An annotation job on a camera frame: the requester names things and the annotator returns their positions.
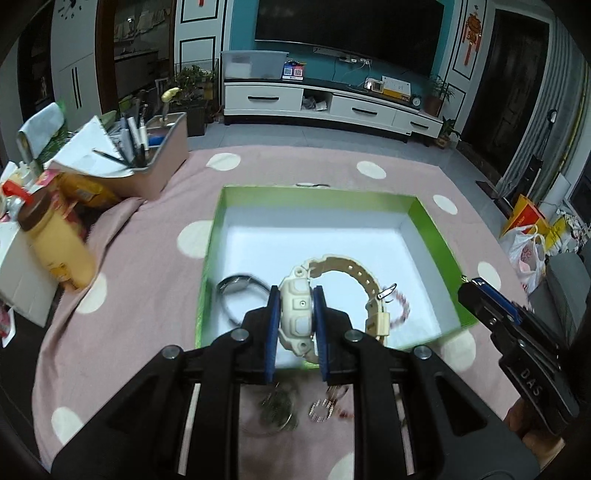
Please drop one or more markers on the cream plastic wristwatch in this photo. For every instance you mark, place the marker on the cream plastic wristwatch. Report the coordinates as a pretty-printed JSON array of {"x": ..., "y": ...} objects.
[{"x": 298, "y": 304}]

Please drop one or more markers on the yellow patterned bag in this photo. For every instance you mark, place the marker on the yellow patterned bag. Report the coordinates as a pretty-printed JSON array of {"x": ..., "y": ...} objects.
[{"x": 565, "y": 230}]

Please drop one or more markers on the dark door mat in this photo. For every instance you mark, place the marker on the dark door mat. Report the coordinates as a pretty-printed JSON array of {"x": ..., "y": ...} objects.
[{"x": 488, "y": 187}]

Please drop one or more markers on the orange snack packet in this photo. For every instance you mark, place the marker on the orange snack packet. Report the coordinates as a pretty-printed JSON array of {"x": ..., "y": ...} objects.
[{"x": 87, "y": 191}]

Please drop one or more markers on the red hanging ornament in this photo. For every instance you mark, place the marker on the red hanging ornament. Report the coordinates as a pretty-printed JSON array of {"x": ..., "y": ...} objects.
[{"x": 472, "y": 27}]

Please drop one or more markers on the white paper sheet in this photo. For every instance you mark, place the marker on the white paper sheet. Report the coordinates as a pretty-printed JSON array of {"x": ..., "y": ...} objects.
[{"x": 85, "y": 154}]

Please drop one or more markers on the small alarm clock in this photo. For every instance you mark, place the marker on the small alarm clock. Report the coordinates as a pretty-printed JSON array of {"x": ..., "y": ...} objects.
[{"x": 416, "y": 101}]

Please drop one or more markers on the yellow and white box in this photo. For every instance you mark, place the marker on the yellow and white box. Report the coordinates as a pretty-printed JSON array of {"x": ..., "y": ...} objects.
[{"x": 396, "y": 85}]

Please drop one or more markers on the large potted plant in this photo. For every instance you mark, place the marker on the large potted plant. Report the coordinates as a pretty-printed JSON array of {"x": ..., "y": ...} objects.
[{"x": 191, "y": 81}]

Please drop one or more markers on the grey sofa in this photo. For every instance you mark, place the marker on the grey sofa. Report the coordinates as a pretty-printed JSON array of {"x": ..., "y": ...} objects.
[{"x": 565, "y": 281}]

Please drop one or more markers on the white television cabinet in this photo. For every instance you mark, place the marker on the white television cabinet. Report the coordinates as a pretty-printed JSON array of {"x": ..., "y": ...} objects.
[{"x": 263, "y": 98}]

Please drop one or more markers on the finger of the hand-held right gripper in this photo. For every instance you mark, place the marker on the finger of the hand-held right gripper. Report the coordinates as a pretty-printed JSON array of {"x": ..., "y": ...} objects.
[
  {"x": 475, "y": 297},
  {"x": 501, "y": 300}
]

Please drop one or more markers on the silver bangle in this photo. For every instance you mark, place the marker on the silver bangle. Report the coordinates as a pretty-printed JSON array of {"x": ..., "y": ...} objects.
[{"x": 288, "y": 424}]

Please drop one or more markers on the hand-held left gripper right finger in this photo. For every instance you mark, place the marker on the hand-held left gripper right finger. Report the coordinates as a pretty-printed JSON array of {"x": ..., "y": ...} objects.
[{"x": 323, "y": 341}]

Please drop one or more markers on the small framed display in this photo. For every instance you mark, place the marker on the small framed display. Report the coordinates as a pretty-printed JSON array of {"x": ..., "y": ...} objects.
[{"x": 374, "y": 85}]

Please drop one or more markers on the black television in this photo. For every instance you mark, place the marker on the black television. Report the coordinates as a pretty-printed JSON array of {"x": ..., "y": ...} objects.
[{"x": 346, "y": 27}]

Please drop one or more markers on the person's right hand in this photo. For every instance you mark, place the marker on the person's right hand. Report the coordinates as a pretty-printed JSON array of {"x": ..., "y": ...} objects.
[{"x": 521, "y": 429}]

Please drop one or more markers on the red snack packet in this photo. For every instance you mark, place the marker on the red snack packet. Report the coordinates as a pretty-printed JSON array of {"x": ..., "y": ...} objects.
[{"x": 67, "y": 207}]

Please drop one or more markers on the black wall clock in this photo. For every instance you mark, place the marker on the black wall clock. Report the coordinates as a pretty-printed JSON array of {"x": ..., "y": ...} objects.
[{"x": 69, "y": 7}]

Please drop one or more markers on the potted plant in brown pot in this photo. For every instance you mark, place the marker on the potted plant in brown pot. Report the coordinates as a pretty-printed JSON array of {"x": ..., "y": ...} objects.
[{"x": 434, "y": 104}]

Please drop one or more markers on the pink polka dot blanket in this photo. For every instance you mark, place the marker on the pink polka dot blanket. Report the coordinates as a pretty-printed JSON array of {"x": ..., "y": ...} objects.
[{"x": 152, "y": 258}]

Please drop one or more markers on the white power strip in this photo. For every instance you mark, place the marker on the white power strip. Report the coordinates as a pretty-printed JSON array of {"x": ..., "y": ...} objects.
[{"x": 355, "y": 59}]

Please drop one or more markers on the clear storage bin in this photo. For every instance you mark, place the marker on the clear storage bin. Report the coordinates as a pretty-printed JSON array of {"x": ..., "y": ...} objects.
[{"x": 254, "y": 64}]

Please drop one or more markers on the bunch of pens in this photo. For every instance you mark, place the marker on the bunch of pens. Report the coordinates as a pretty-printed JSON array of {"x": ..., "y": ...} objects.
[{"x": 136, "y": 138}]

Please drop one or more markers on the white plastic bag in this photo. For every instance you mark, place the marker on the white plastic bag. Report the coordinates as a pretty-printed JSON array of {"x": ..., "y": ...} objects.
[{"x": 524, "y": 254}]

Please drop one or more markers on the yellow bottle brown cap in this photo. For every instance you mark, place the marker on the yellow bottle brown cap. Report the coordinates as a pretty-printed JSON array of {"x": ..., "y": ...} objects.
[{"x": 60, "y": 249}]

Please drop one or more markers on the clear bottle red label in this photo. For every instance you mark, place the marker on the clear bottle red label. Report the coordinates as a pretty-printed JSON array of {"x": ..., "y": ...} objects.
[{"x": 14, "y": 189}]

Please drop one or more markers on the yellow paper bag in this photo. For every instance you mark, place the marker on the yellow paper bag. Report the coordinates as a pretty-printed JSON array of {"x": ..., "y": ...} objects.
[{"x": 524, "y": 214}]

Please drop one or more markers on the cream packet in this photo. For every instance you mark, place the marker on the cream packet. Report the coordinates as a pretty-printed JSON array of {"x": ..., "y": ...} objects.
[{"x": 18, "y": 175}]

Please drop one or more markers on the sparkly rhinestone jewelry piece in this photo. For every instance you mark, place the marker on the sparkly rhinestone jewelry piece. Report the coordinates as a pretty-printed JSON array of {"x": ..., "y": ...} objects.
[{"x": 315, "y": 407}]

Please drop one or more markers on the upright stick vacuum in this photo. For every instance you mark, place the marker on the upright stick vacuum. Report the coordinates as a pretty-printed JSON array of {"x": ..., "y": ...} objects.
[{"x": 528, "y": 175}]

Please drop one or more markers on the small floor potted plant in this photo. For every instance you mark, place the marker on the small floor potted plant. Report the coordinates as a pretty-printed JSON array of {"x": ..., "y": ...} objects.
[{"x": 445, "y": 134}]

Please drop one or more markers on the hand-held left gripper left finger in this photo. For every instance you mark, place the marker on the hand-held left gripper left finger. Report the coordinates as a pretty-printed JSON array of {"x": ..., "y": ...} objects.
[{"x": 272, "y": 332}]

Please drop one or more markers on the green cardboard box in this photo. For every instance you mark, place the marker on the green cardboard box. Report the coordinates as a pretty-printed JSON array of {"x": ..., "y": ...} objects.
[{"x": 323, "y": 230}]

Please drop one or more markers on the gold banana-shaped ornament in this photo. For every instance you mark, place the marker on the gold banana-shaped ornament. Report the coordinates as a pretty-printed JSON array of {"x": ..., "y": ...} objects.
[{"x": 170, "y": 94}]

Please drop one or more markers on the green and grey bag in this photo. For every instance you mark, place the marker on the green and grey bag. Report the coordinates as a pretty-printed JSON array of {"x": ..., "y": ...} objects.
[{"x": 44, "y": 124}]

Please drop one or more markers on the small silver clip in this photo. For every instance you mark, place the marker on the small silver clip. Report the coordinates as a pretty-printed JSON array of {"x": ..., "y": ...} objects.
[{"x": 387, "y": 290}]

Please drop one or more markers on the pink desk organizer box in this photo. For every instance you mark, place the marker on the pink desk organizer box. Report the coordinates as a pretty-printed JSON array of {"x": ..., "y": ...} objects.
[{"x": 157, "y": 170}]

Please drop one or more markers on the blue and red stand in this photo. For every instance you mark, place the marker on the blue and red stand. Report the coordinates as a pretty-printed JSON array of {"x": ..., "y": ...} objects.
[{"x": 294, "y": 70}]

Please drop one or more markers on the black pencil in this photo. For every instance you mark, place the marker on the black pencil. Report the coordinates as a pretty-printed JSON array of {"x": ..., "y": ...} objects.
[{"x": 111, "y": 157}]

